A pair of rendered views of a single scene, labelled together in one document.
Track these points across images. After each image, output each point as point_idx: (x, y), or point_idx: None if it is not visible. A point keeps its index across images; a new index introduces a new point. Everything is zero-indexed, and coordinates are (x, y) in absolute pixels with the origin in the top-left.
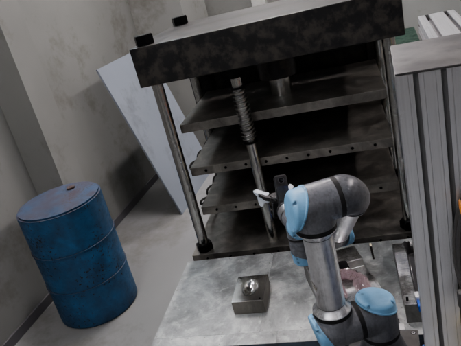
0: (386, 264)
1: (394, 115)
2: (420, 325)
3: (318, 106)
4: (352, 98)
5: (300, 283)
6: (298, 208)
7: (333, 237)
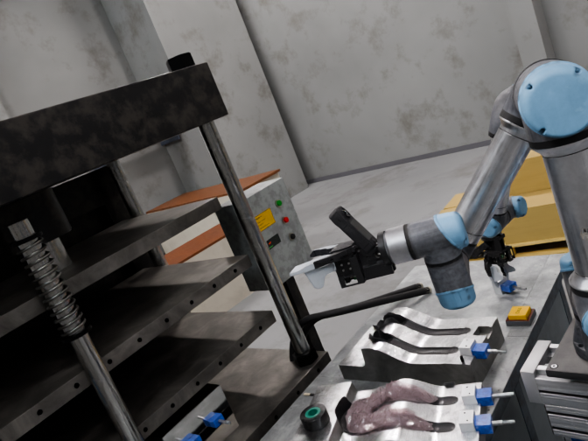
0: (357, 388)
1: (248, 218)
2: (489, 381)
3: (152, 242)
4: (188, 219)
5: None
6: (587, 73)
7: (479, 229)
